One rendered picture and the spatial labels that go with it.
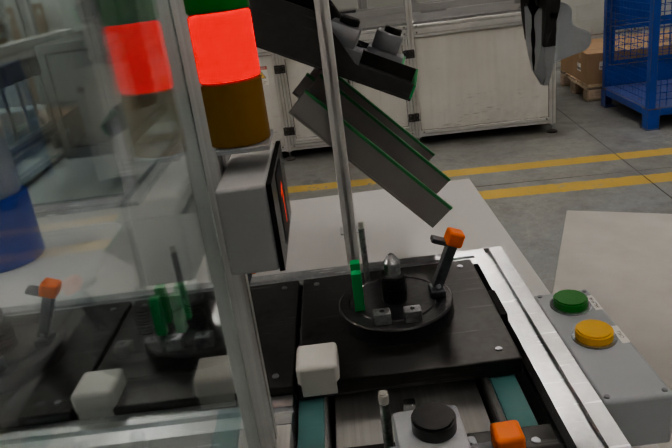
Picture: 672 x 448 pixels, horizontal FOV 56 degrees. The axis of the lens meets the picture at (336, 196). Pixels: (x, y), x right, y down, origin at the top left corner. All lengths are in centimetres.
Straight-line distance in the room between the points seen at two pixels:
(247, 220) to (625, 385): 42
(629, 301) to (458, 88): 385
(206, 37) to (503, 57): 439
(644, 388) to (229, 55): 50
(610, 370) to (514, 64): 420
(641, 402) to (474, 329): 19
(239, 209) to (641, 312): 70
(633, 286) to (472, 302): 35
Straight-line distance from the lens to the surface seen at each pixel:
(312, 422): 69
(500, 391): 71
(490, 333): 75
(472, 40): 476
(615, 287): 109
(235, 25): 48
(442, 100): 480
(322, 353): 71
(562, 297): 82
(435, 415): 45
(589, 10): 968
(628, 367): 74
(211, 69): 48
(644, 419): 72
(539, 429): 63
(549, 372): 72
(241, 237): 48
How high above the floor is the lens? 138
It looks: 20 degrees down
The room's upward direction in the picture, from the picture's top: 7 degrees counter-clockwise
